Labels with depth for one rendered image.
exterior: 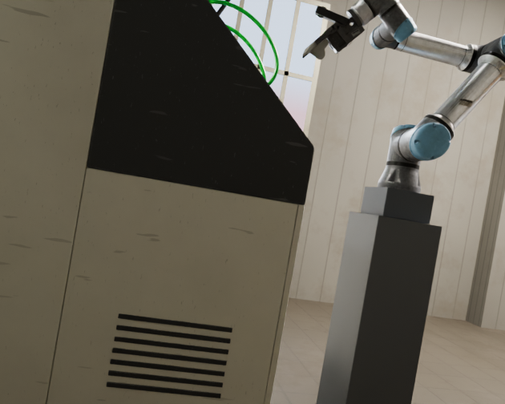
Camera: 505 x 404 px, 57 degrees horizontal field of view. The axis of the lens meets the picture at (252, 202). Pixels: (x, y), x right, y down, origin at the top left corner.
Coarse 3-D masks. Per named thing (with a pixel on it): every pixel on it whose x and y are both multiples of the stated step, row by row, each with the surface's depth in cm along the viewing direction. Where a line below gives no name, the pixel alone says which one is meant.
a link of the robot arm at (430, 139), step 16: (496, 48) 153; (480, 64) 155; (496, 64) 152; (464, 80) 156; (480, 80) 152; (496, 80) 153; (464, 96) 151; (480, 96) 152; (448, 112) 151; (464, 112) 152; (416, 128) 152; (432, 128) 148; (448, 128) 149; (400, 144) 159; (416, 144) 149; (432, 144) 148; (448, 144) 148; (416, 160) 157
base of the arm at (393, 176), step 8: (392, 168) 164; (400, 168) 163; (408, 168) 162; (416, 168) 164; (384, 176) 166; (392, 176) 163; (400, 176) 162; (408, 176) 162; (416, 176) 163; (384, 184) 164; (392, 184) 162; (400, 184) 161; (408, 184) 161; (416, 184) 162
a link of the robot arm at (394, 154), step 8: (400, 128) 164; (408, 128) 163; (392, 136) 167; (400, 136) 161; (392, 144) 166; (392, 152) 166; (400, 152) 161; (392, 160) 165; (400, 160) 163; (408, 160) 162
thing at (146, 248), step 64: (128, 192) 120; (192, 192) 122; (128, 256) 120; (192, 256) 123; (256, 256) 126; (64, 320) 119; (128, 320) 121; (192, 320) 124; (256, 320) 126; (64, 384) 119; (128, 384) 121; (192, 384) 124; (256, 384) 127
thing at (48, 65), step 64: (0, 0) 114; (64, 0) 116; (0, 64) 114; (64, 64) 117; (0, 128) 115; (64, 128) 117; (0, 192) 115; (64, 192) 118; (0, 256) 116; (64, 256) 118; (0, 320) 116; (0, 384) 117
